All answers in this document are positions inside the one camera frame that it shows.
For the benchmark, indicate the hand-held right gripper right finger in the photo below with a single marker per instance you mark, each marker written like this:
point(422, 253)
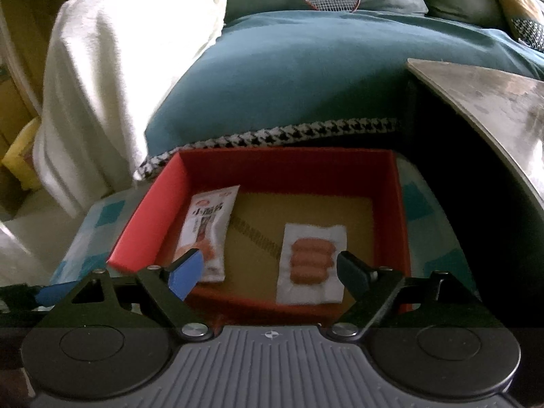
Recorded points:
point(352, 273)

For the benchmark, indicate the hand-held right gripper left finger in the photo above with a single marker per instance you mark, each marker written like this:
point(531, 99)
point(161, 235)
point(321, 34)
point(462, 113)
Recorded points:
point(187, 274)

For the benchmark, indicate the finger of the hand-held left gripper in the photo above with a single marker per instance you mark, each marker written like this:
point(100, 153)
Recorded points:
point(46, 296)

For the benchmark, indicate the white sausage packet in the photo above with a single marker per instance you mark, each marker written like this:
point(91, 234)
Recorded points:
point(310, 259)

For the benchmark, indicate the white orange snack packet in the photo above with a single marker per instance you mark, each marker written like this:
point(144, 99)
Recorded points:
point(208, 216)

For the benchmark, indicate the red cardboard box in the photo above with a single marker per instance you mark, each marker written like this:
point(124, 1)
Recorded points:
point(276, 170)

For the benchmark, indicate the blue white checkered cloth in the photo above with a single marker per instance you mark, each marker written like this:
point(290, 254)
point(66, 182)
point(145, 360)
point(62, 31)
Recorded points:
point(102, 216)

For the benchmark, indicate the yellow plastic object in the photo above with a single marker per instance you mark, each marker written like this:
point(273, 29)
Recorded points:
point(21, 157)

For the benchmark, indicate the teal blanket with houndstooth trim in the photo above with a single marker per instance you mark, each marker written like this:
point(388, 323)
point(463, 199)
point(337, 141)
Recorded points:
point(297, 72)

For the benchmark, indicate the white blanket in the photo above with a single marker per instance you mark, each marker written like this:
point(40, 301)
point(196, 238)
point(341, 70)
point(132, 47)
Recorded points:
point(119, 72)

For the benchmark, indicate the dark wooden side table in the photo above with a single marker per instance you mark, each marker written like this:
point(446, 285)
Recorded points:
point(488, 93)

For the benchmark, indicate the yellow patterned cushion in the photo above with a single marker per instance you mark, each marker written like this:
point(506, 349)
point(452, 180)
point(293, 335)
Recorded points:
point(518, 4)

